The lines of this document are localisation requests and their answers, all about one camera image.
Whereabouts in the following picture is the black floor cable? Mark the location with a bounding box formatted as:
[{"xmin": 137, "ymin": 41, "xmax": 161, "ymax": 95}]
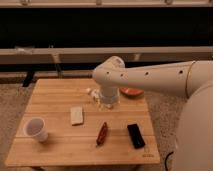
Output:
[{"xmin": 164, "ymin": 151, "xmax": 175, "ymax": 171}]

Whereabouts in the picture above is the black remote control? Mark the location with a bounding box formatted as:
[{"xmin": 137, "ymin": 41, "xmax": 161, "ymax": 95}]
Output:
[{"xmin": 127, "ymin": 124, "xmax": 145, "ymax": 149}]

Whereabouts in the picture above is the white baseboard rail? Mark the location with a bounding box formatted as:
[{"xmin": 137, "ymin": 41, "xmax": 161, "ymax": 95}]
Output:
[{"xmin": 0, "ymin": 46, "xmax": 213, "ymax": 65}]

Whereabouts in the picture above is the wooden table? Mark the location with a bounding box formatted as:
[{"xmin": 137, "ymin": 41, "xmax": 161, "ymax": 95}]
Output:
[{"xmin": 6, "ymin": 79, "xmax": 160, "ymax": 167}]

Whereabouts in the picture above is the white paper cup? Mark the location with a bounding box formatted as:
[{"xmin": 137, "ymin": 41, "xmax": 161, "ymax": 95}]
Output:
[{"xmin": 23, "ymin": 117, "xmax": 48, "ymax": 142}]

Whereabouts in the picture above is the white rectangular sponge block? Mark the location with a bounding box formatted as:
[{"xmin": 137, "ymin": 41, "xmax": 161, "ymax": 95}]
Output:
[{"xmin": 71, "ymin": 106, "xmax": 84, "ymax": 126}]

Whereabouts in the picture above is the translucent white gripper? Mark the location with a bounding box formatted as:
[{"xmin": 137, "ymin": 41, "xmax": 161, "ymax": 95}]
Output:
[{"xmin": 99, "ymin": 92, "xmax": 119, "ymax": 110}]

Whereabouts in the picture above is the small crumpled white object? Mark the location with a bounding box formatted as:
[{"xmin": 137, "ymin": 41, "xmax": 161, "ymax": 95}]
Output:
[{"xmin": 86, "ymin": 88, "xmax": 99, "ymax": 100}]

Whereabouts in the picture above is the orange bowl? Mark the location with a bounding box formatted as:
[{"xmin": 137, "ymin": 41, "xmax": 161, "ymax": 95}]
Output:
[{"xmin": 120, "ymin": 87, "xmax": 144, "ymax": 98}]

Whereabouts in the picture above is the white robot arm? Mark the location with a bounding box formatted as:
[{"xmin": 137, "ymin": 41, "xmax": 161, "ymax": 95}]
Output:
[{"xmin": 92, "ymin": 56, "xmax": 213, "ymax": 171}]

